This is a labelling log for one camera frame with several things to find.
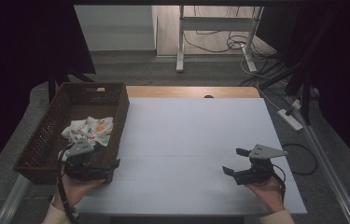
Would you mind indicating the brown wicker basket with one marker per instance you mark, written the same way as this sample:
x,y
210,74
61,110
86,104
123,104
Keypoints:
x,y
79,105

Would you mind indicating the black horizontal frame bar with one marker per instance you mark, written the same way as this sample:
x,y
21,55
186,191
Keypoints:
x,y
194,2

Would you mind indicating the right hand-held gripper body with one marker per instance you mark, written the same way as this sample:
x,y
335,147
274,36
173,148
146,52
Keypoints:
x,y
258,174

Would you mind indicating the person's left hand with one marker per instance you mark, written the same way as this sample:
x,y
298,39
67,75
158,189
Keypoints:
x,y
71,193

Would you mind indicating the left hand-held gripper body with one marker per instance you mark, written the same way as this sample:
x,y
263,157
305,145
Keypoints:
x,y
79,168

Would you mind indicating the white power strip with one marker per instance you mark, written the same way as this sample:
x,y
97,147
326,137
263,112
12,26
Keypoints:
x,y
290,119

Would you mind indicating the white wall panel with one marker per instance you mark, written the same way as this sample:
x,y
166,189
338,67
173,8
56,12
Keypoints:
x,y
113,28

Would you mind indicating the white patterned baby pants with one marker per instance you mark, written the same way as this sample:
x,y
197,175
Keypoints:
x,y
95,127

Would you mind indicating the white desk frame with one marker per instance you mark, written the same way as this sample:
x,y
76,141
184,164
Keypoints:
x,y
180,46

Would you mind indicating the dark curtain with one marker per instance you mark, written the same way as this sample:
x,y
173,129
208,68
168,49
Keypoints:
x,y
7,62
343,62

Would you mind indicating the person's right hand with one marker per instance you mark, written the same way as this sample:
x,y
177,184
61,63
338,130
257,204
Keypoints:
x,y
270,194

